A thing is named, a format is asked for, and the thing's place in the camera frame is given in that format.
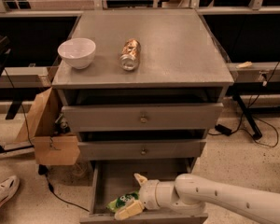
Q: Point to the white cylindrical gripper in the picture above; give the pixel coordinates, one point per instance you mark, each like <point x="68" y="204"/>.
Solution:
<point x="148" y="194"/>

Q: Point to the green rice chip bag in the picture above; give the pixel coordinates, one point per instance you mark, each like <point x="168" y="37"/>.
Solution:
<point x="115" y="205"/>

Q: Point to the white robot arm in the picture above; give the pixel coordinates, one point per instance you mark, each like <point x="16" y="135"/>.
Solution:
<point x="188" y="194"/>

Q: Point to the grey bottom drawer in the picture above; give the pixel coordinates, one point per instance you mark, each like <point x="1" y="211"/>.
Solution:
<point x="111" y="179"/>

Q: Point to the grey drawer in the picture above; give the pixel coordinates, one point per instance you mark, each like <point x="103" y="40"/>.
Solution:
<point x="102" y="118"/>
<point x="130" y="150"/>
<point x="111" y="179"/>

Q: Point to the brass middle drawer knob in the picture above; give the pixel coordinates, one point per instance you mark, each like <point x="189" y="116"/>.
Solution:
<point x="143" y="151"/>

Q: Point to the brass drawer knob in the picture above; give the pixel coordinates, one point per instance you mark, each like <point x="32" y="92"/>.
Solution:
<point x="143" y="151"/>
<point x="143" y="119"/>

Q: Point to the grey middle drawer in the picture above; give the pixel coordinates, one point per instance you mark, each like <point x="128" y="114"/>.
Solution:
<point x="130" y="150"/>

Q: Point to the brass top drawer knob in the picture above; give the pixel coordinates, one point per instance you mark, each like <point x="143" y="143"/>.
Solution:
<point x="143" y="119"/>

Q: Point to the grey top drawer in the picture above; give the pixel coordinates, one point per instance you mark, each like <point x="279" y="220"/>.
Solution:
<point x="102" y="118"/>

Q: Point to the grey drawer cabinet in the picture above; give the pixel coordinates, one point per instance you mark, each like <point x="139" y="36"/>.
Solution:
<point x="179" y="64"/>

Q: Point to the brown cardboard box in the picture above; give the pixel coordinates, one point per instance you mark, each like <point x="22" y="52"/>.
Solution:
<point x="40" y="127"/>

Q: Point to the black power adapter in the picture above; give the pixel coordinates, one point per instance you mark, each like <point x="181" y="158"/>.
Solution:
<point x="222" y="129"/>

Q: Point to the black table leg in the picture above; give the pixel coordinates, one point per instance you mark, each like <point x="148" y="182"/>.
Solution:
<point x="257" y="133"/>

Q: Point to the gold soda can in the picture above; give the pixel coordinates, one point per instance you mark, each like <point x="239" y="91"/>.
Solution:
<point x="130" y="55"/>

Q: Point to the white sneaker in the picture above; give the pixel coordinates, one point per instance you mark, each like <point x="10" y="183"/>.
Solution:
<point x="8" y="188"/>

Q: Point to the white ceramic bowl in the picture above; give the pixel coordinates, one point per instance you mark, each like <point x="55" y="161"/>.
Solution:
<point x="79" y="52"/>

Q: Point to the small cream foam piece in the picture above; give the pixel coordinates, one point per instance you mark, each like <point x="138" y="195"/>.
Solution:
<point x="243" y="65"/>

